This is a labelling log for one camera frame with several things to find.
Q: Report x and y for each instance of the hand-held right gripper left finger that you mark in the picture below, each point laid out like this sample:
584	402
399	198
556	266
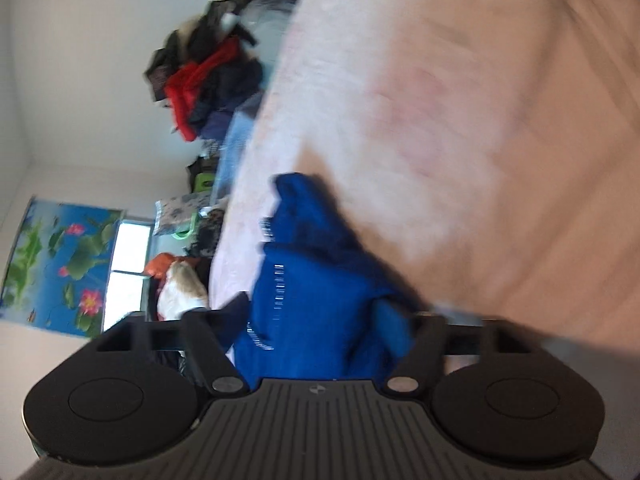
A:
201	341

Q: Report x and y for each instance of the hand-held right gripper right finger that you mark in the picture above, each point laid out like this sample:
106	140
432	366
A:
425	345

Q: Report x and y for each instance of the blue pants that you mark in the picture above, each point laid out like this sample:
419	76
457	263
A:
310	310

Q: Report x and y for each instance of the white and orange clothes heap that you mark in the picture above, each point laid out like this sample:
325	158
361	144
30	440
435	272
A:
180	292

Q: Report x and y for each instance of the pile of dark clothes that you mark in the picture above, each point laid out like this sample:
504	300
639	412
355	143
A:
225	90

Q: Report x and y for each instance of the orange cloth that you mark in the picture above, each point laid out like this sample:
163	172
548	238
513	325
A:
160	266

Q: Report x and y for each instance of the window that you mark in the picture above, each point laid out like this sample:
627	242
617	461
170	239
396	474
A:
125	270

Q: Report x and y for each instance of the green plastic stool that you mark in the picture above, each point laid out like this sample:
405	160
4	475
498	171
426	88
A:
187	227

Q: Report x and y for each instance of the floral pillow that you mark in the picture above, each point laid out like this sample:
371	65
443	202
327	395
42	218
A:
180	210

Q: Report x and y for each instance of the pink blanket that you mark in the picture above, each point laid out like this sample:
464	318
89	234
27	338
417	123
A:
450	135

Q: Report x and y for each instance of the red jacket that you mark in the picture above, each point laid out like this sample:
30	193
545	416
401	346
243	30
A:
192	85

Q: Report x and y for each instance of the lotus wall poster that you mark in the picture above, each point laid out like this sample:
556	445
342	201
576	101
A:
55	265

